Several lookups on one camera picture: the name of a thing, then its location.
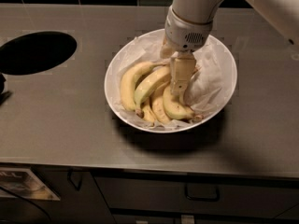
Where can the black drawer handle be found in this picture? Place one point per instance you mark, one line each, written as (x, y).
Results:
(201, 192)

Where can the black object at left edge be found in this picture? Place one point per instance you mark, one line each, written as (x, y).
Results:
(4, 95)

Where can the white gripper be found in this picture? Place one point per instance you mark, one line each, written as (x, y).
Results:
(184, 34)

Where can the grey drawer front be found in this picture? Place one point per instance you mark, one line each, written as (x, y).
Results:
(168, 196)

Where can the paper sheet on cabinet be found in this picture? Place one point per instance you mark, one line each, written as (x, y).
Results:
(25, 183)

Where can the black cabinet door handle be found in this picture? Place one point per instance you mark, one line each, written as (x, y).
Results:
(75, 179)

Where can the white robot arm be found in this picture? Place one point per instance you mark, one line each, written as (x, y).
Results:
(283, 15)

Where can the small lower yellow banana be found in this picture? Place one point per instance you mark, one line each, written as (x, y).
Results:
(149, 116)

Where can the white paper liner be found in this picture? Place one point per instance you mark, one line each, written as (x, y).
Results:
(137, 85)

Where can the white bowl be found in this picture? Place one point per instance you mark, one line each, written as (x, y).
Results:
(210, 91)

